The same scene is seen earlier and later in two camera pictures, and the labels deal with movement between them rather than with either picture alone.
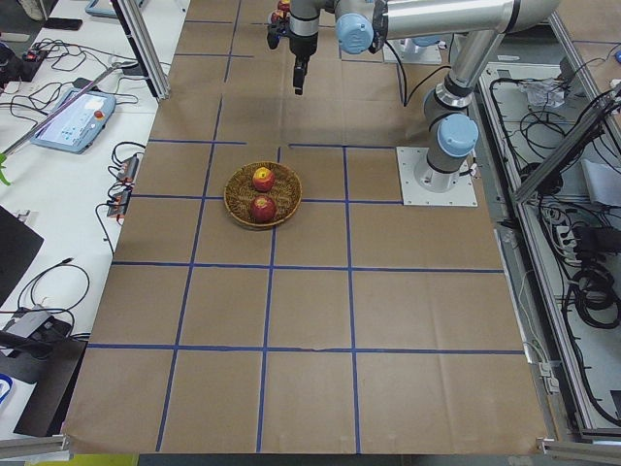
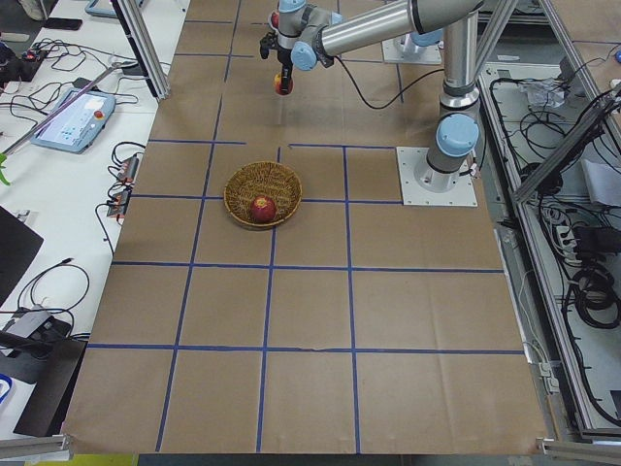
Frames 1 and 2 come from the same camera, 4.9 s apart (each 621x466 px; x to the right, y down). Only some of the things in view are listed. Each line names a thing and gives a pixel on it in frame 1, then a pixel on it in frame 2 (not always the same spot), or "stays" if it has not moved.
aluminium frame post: [141, 39] stays
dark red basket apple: [263, 210] stays
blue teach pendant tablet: [77, 122] stays
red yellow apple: [263, 180] → [277, 82]
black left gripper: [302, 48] → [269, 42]
